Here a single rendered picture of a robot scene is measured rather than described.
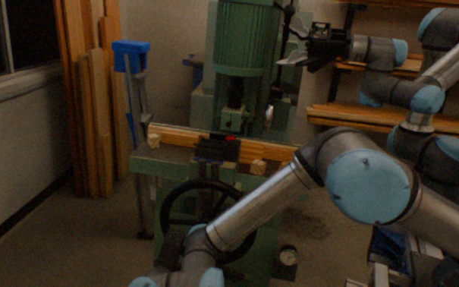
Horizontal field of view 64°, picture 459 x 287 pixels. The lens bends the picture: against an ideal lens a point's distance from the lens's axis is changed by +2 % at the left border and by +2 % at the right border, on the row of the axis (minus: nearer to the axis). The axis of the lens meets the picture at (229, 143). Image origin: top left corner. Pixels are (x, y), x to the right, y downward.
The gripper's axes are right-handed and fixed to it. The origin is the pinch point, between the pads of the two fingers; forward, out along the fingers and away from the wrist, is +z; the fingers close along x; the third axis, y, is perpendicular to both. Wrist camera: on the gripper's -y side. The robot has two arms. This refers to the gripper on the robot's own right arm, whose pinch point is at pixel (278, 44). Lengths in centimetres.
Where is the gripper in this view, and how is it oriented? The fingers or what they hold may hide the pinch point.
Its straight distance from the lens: 112.8
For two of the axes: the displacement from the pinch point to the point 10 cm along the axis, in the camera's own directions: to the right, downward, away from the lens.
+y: -0.3, -4.5, -8.9
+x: -1.8, 8.8, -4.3
